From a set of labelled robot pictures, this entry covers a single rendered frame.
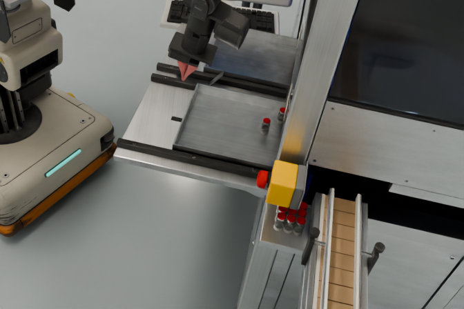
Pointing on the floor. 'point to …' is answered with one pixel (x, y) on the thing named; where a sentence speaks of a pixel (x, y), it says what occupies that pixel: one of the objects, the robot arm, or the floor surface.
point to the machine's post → (310, 94)
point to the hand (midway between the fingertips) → (184, 76)
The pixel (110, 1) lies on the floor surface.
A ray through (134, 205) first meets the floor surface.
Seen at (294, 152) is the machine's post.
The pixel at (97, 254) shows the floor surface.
